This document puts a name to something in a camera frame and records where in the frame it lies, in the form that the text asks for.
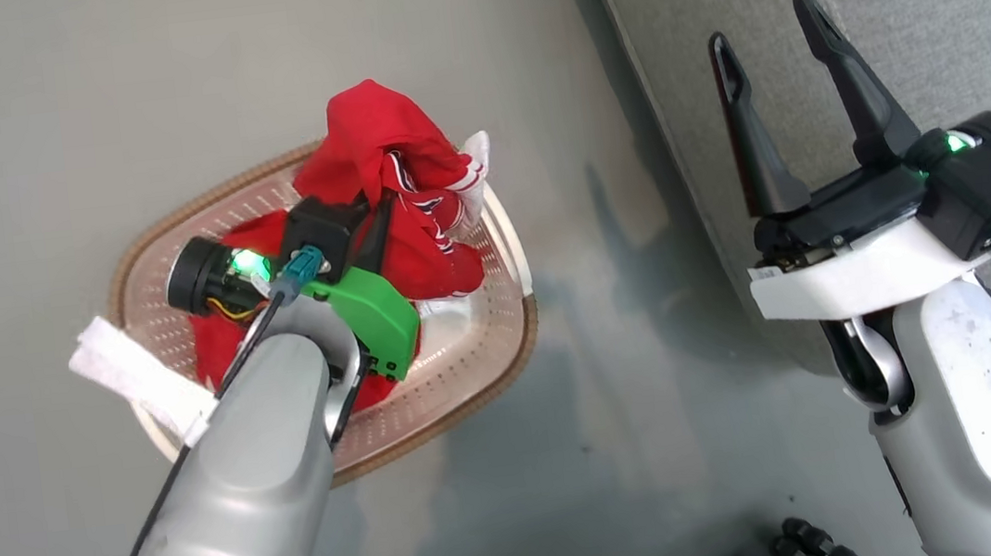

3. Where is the white textured strap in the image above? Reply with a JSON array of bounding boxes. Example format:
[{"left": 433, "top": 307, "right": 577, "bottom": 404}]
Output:
[{"left": 62, "top": 303, "right": 226, "bottom": 461}]

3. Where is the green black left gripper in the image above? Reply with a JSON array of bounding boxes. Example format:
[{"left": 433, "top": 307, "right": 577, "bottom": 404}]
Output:
[{"left": 159, "top": 188, "right": 426, "bottom": 407}]

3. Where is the red basketball jersey clothing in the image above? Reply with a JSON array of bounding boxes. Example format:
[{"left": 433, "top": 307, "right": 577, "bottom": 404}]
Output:
[{"left": 163, "top": 65, "right": 519, "bottom": 434}]

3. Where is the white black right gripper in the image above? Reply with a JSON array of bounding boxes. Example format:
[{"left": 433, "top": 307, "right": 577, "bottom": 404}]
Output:
[{"left": 704, "top": 0, "right": 991, "bottom": 331}]

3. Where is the cream perforated laundry basket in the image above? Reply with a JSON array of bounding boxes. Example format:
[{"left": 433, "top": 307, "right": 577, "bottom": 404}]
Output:
[{"left": 93, "top": 117, "right": 556, "bottom": 512}]

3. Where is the teal left cable connector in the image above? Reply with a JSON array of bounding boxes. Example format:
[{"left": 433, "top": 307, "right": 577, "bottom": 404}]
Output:
[{"left": 264, "top": 244, "right": 332, "bottom": 303}]

